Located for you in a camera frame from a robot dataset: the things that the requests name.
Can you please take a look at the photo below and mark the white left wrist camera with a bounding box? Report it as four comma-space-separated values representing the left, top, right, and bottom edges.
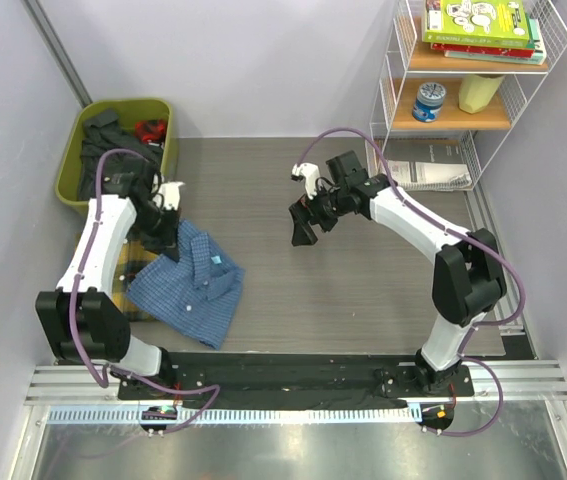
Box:
153, 181, 185, 211

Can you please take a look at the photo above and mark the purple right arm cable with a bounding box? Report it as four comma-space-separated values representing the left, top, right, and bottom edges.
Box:
293, 127, 528, 440

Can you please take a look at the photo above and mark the red black garment in bin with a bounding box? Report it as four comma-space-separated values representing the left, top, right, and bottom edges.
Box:
134, 119, 168, 144

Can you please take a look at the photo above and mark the folded yellow plaid shirt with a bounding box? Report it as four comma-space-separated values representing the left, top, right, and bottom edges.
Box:
112, 239, 157, 322

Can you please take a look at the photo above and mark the red book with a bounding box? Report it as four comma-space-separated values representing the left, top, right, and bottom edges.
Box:
430, 43, 535, 58

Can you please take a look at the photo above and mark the dark grey shirt in bin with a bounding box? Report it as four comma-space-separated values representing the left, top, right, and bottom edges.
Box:
77, 108, 163, 201

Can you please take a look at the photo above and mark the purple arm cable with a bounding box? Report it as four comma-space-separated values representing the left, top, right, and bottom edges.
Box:
67, 148, 222, 459
293, 127, 528, 440

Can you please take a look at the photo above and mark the pale yellow faceted vase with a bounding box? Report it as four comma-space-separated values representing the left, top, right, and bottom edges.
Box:
458, 74, 505, 114

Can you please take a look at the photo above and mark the blue white round tin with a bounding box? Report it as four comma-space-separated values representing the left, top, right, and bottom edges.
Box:
412, 82, 447, 123

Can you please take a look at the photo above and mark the white slotted cable duct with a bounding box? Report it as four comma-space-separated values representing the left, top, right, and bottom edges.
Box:
47, 404, 422, 426

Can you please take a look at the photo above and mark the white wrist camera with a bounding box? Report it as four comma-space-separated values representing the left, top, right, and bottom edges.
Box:
153, 181, 185, 211
291, 163, 320, 200

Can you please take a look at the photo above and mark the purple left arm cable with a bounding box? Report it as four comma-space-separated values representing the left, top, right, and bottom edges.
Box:
67, 148, 222, 459

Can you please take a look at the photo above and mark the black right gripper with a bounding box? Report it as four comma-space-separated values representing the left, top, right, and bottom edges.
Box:
289, 180, 348, 247

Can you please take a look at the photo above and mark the aluminium extrusion rail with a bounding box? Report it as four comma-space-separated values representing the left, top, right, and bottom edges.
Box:
25, 360, 567, 406

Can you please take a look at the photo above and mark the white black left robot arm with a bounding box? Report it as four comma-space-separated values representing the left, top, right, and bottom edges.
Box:
35, 149, 181, 399

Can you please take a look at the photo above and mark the olive green plastic bin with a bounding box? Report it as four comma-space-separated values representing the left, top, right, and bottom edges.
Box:
55, 98, 178, 217

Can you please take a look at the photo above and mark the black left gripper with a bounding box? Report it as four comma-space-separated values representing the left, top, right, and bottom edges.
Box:
133, 203, 182, 262

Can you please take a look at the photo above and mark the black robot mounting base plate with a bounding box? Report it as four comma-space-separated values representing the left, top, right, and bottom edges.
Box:
149, 351, 474, 408

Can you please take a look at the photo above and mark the white wire shelf rack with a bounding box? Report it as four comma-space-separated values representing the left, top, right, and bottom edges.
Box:
366, 1, 567, 191

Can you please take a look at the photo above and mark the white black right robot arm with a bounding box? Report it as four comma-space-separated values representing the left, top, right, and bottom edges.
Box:
289, 151, 507, 395

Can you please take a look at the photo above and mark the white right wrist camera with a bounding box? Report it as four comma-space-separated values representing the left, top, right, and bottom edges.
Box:
291, 163, 320, 200

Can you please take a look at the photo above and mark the blue checked long sleeve shirt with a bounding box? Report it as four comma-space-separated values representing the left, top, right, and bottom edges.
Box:
127, 220, 245, 350

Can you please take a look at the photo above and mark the white folded paper booklet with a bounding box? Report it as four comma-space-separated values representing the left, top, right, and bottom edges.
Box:
388, 161, 472, 191

